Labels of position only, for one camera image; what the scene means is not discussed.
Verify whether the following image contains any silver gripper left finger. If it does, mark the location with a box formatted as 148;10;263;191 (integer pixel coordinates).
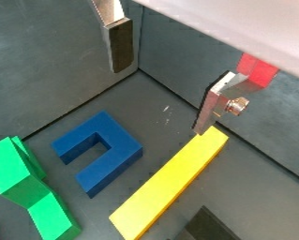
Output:
89;0;133;73

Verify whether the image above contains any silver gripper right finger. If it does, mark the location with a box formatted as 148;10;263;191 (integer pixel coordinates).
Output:
190;52;279;136

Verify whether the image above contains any blue U-shaped block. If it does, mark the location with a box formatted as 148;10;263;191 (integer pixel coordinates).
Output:
50;111;144;200

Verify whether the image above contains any black angled fixture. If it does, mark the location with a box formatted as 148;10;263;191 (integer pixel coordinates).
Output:
173;206;241;240

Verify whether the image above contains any yellow long bar block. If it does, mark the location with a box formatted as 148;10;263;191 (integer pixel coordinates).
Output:
109;127;228;240

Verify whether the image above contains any green stepped block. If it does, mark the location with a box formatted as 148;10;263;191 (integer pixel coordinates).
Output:
0;136;80;240

